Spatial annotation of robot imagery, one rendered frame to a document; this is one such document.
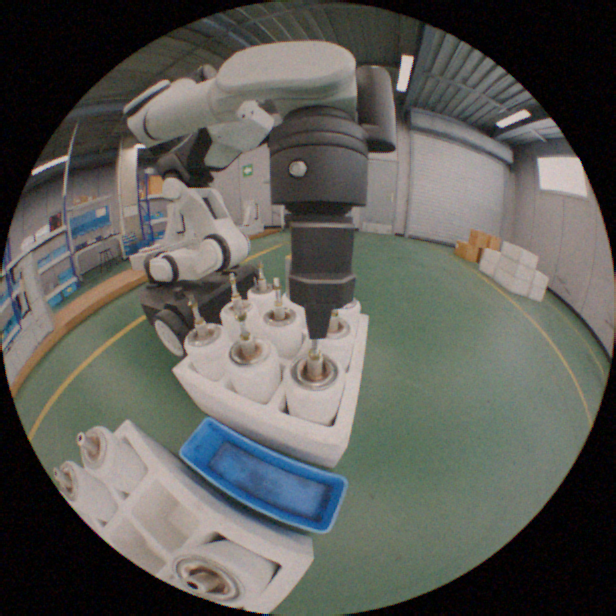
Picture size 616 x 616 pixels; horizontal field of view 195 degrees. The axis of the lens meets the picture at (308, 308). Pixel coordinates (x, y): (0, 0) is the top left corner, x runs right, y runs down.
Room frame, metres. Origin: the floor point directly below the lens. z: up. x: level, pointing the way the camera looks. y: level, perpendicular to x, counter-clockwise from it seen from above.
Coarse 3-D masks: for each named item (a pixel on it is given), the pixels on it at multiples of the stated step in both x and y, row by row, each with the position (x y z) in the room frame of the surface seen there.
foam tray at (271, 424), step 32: (352, 352) 0.31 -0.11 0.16; (192, 384) 0.18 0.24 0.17; (224, 384) 0.19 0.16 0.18; (352, 384) 0.20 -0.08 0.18; (224, 416) 0.17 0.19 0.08; (256, 416) 0.13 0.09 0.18; (288, 416) 0.14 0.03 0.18; (352, 416) 0.13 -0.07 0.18; (288, 448) 0.11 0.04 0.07; (320, 448) 0.09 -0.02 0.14
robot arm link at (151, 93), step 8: (184, 80) 0.32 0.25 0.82; (152, 88) 0.18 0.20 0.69; (160, 88) 0.19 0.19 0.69; (168, 88) 0.21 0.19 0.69; (176, 88) 0.28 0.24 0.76; (144, 96) 0.17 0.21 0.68; (152, 96) 0.18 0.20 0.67; (128, 104) 0.17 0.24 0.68; (136, 104) 0.17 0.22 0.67; (128, 112) 0.18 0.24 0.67; (176, 144) 0.26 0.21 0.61
